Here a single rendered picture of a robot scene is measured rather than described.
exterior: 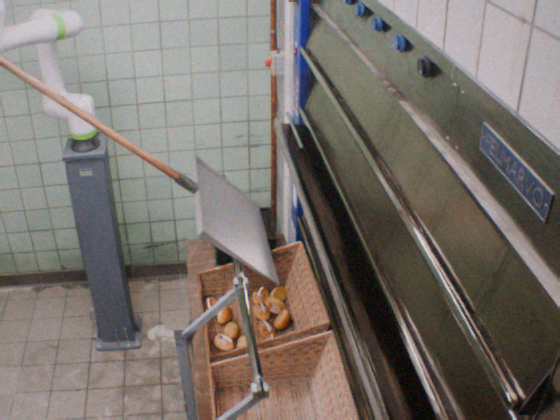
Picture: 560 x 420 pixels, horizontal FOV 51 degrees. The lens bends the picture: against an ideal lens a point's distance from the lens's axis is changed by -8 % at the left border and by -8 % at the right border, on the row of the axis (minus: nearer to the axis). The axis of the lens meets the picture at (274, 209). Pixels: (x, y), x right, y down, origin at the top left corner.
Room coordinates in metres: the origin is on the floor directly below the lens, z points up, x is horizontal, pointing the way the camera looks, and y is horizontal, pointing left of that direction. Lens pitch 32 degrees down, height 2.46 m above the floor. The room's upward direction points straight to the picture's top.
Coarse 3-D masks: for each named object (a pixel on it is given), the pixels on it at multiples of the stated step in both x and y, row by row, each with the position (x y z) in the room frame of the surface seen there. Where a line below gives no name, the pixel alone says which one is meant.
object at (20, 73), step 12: (0, 60) 1.88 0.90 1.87; (12, 72) 1.88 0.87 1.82; (24, 72) 1.90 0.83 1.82; (36, 84) 1.89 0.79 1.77; (48, 96) 1.90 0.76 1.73; (60, 96) 1.91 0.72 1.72; (72, 108) 1.91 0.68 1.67; (84, 120) 1.92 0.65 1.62; (96, 120) 1.93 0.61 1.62; (108, 132) 1.93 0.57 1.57; (120, 144) 1.94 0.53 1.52; (132, 144) 1.95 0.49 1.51; (144, 156) 1.95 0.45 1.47; (156, 168) 1.96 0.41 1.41; (168, 168) 1.97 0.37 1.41
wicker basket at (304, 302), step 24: (288, 264) 2.31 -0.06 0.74; (216, 288) 2.25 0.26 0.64; (288, 288) 2.26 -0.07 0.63; (312, 288) 2.03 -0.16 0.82; (240, 312) 2.14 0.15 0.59; (312, 312) 1.94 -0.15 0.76; (240, 336) 1.98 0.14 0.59; (288, 336) 1.76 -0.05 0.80; (216, 360) 1.71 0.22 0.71; (288, 360) 1.76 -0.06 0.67
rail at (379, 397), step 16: (288, 144) 2.11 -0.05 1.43; (304, 192) 1.76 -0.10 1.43; (320, 224) 1.58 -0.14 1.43; (320, 240) 1.49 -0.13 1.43; (336, 272) 1.34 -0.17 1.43; (336, 288) 1.28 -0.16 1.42; (352, 320) 1.15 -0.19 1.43; (352, 336) 1.10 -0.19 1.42; (368, 352) 1.04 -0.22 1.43; (368, 368) 0.98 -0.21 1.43; (384, 400) 0.88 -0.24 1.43; (384, 416) 0.84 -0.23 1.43
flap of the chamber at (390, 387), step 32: (288, 128) 2.31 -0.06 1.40; (288, 160) 2.02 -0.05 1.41; (320, 160) 2.05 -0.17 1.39; (320, 192) 1.81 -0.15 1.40; (320, 256) 1.46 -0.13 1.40; (352, 256) 1.46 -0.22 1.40; (352, 288) 1.30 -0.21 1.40; (384, 320) 1.18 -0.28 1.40; (384, 352) 1.06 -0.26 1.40; (384, 384) 0.95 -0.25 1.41; (416, 384) 0.96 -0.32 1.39; (416, 416) 0.86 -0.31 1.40
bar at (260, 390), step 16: (240, 272) 1.68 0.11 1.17; (240, 288) 1.59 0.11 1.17; (224, 304) 1.62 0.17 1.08; (240, 304) 1.52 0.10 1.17; (208, 320) 1.61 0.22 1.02; (176, 336) 1.59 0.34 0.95; (192, 336) 1.61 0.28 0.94; (176, 352) 1.58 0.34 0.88; (256, 352) 1.30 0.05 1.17; (256, 368) 1.23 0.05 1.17; (256, 384) 1.17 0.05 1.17; (192, 400) 1.59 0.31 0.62; (256, 400) 1.15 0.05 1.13; (192, 416) 1.59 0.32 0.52; (224, 416) 1.15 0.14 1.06
